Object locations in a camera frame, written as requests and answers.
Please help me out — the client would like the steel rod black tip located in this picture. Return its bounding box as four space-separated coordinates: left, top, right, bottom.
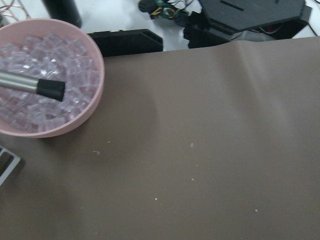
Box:
0 70 66 102

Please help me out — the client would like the black perforated plate stack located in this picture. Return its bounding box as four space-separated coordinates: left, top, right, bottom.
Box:
183 0 312 49

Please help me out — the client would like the pink bowl with ice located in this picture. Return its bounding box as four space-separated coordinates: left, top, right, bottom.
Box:
0 18 105 138

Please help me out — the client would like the black thermos bottle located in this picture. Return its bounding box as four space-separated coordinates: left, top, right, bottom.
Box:
41 0 82 28

